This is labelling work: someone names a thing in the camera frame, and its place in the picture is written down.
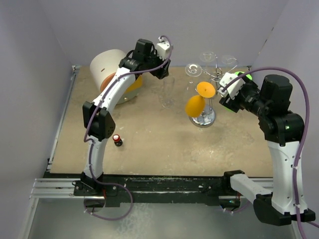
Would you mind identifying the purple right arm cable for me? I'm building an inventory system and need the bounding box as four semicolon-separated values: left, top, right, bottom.
220;66;319;239

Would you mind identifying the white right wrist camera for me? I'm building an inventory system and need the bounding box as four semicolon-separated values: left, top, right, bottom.
218;72;245;100

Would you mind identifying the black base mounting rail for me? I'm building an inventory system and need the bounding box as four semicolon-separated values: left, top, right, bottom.
73;171;251;209

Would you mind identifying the small red-capped bottle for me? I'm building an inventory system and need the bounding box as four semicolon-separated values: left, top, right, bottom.
112;134;123;147

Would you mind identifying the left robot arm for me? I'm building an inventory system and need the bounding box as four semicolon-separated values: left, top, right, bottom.
80;35;173;195

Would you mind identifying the clear stemmed wine glass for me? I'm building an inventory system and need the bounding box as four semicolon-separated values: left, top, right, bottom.
185;63;202;92

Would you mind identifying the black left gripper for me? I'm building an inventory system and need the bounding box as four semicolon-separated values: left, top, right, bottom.
144;49;170;80

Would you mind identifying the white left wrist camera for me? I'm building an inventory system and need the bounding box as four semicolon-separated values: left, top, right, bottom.
155;35;173;61

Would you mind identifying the short clear wine glass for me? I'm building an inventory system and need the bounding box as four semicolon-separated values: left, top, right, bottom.
199;51;218;70

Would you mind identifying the chrome wine glass rack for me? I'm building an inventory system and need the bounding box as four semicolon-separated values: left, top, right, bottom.
189;57;225;128

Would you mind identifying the green plastic wine glass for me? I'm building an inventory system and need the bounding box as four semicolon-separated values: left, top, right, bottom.
223;71;253;112

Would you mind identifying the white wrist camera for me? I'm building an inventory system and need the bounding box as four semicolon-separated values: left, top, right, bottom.
218;72;245;100
155;35;173;61

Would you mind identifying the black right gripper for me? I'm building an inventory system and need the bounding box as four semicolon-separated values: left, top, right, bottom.
220;71;271;117

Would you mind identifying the yellow plastic wine glass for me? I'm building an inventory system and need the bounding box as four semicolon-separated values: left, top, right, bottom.
185;81;216;118

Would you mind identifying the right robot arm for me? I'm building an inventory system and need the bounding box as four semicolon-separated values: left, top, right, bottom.
218;73;316;226

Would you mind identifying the tall clear champagne flute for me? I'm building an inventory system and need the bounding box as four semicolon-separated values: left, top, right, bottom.
161;76;175;108

